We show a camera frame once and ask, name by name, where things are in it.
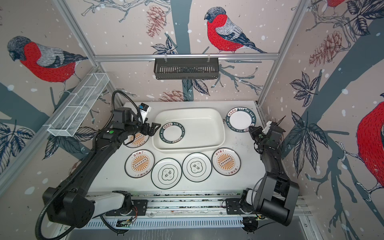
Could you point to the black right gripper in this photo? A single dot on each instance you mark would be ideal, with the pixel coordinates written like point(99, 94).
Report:
point(254, 133)

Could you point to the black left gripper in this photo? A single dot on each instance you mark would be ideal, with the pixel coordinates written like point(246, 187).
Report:
point(152, 130)

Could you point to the green rim plate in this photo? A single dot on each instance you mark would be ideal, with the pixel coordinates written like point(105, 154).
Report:
point(239, 119)
point(172, 132)

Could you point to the orange sunburst plate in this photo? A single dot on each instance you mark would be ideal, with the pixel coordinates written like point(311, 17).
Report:
point(226, 161)
point(139, 163)

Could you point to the white flower plate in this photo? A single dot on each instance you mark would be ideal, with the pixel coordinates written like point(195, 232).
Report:
point(166, 173)
point(197, 167)

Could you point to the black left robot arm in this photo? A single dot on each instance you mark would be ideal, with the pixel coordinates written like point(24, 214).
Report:
point(67, 203)

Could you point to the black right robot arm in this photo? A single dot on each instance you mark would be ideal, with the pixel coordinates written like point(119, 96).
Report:
point(274, 196)

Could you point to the orange plate far left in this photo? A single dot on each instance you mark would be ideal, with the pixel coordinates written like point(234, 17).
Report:
point(136, 141)

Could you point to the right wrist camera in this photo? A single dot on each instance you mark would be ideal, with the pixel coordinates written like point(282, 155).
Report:
point(269, 124)

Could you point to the black hanging wire basket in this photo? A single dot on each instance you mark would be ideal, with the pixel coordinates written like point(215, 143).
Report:
point(186, 69)

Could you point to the aluminium front rail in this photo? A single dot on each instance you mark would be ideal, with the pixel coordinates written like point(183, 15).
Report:
point(185, 205)

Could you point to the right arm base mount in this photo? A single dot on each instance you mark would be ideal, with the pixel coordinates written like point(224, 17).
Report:
point(234, 206)

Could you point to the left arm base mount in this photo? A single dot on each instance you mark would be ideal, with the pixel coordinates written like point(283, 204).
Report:
point(138, 208)

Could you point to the white mesh wall shelf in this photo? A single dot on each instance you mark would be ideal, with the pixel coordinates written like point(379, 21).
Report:
point(81, 102)

